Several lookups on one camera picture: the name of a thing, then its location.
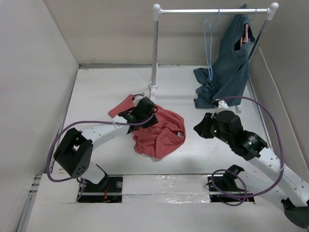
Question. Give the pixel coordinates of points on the white clothes rack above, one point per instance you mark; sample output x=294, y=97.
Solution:
x=208, y=32

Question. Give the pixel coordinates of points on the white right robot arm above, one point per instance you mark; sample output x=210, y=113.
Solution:
x=289, y=192

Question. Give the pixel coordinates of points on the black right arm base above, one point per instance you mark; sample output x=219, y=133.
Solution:
x=226, y=182

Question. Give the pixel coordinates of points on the red t shirt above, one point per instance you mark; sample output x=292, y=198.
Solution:
x=160, y=139

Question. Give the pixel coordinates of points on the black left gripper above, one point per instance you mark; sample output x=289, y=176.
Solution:
x=152, y=121

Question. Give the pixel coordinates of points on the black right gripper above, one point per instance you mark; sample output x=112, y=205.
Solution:
x=202, y=127

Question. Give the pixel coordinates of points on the light blue wire hanger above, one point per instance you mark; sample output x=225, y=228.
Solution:
x=208, y=48

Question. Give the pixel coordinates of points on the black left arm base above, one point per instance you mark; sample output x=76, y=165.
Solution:
x=111, y=192

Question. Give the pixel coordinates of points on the teal t shirt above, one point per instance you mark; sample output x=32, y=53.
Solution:
x=231, y=69

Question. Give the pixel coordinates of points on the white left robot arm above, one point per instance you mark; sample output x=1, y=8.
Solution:
x=75, y=149

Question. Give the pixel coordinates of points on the pink hanger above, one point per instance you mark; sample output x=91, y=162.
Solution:
x=245, y=37

